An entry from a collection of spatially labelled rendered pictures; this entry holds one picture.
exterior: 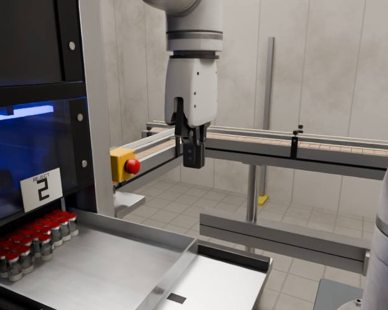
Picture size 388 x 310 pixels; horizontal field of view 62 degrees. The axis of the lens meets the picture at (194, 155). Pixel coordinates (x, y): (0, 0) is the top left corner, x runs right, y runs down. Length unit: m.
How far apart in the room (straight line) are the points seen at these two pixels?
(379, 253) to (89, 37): 0.63
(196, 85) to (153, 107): 3.10
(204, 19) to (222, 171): 2.88
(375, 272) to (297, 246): 1.03
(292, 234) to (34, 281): 1.09
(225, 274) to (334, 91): 2.42
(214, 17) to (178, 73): 0.09
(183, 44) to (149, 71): 3.08
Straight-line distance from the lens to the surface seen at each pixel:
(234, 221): 1.53
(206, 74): 0.48
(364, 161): 1.32
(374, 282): 0.50
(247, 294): 0.58
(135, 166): 0.82
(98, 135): 0.75
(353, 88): 2.89
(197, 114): 0.47
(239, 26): 3.09
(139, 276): 0.62
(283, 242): 1.51
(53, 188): 0.68
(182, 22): 0.47
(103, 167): 0.78
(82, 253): 0.71
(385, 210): 0.46
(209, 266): 0.64
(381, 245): 0.47
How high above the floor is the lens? 1.24
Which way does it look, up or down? 16 degrees down
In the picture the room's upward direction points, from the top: straight up
